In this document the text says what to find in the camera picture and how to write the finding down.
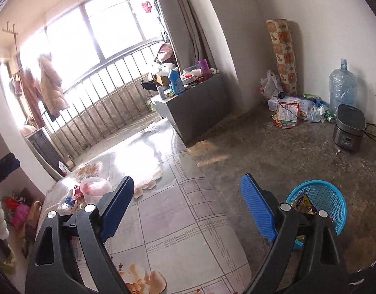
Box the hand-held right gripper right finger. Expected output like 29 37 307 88
240 174 351 294

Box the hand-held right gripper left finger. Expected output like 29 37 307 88
25 176 136 294

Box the yellow snack packet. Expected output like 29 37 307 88
290 191 318 215

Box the clear bottle with blue label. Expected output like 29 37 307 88
58 196 76 213

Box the blue plastic basket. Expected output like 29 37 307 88
285 180 349 250

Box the person's left forearm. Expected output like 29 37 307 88
0 236 17 278

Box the clear plastic bowl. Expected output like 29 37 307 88
80 177 113 204

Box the black cabinet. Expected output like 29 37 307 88
27 129 66 176

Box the pink plastic bag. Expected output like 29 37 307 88
12 204 31 229

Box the tan paper bag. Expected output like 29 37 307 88
27 200 44 239

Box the dusty pink hanging garment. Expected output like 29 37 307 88
18 67 47 129

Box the light pink puffy jacket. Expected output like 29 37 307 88
38 53 70 120

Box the red-edged printed packet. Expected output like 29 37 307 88
273 102 299 128

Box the metal balcony railing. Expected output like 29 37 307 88
42 40 164 160

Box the clear plastic box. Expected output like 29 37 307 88
267 96 302 111

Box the grey cabinet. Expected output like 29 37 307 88
151 75 237 144

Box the white plastic bag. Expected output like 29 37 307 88
260 70 283 100

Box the grey rice cooker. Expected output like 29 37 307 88
333 104 366 152

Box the cardboard box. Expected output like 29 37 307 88
154 73 171 87

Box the blue detergent bottle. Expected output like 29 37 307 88
168 69 186 95

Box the large blue water jug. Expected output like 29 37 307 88
329 59 358 115

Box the purple cup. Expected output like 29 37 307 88
198 60 212 78

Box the patterned rolled mat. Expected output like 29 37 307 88
265 19 299 97

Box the pink cloth bag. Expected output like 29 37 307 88
157 41 176 65

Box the window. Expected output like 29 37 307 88
44 0 164 68

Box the grey curtain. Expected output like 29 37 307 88
149 0 207 68

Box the wall hook rack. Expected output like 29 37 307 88
2 21 21 68

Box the black power cable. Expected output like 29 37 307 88
364 122 376 145

